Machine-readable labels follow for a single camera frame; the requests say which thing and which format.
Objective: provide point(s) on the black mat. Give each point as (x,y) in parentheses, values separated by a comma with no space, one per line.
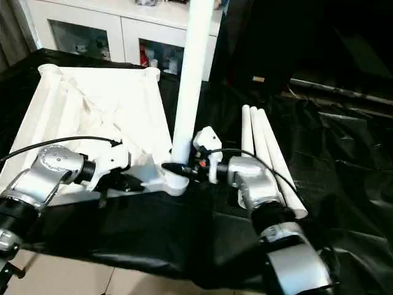
(138,227)

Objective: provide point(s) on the red bottle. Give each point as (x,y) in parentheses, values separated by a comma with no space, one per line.
(143,55)

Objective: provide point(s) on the dark metal pole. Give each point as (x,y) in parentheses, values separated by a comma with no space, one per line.
(344,90)

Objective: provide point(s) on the white plastic table leg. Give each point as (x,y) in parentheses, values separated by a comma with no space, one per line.
(193,77)
(259,138)
(247,132)
(271,144)

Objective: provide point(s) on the small tan label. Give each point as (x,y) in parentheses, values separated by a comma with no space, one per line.
(258,79)

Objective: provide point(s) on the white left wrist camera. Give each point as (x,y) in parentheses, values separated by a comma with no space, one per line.
(113,156)

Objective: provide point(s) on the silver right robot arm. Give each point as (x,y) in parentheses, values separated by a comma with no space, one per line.
(261,184)

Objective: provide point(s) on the white glass-door cabinet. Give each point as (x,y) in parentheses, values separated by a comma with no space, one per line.
(129,15)

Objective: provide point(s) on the grey curtain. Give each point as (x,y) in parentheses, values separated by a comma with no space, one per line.
(12,33)

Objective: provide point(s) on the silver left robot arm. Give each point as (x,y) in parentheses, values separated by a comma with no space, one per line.
(46,175)

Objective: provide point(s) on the white plastic table top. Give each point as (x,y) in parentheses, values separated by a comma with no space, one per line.
(92,104)

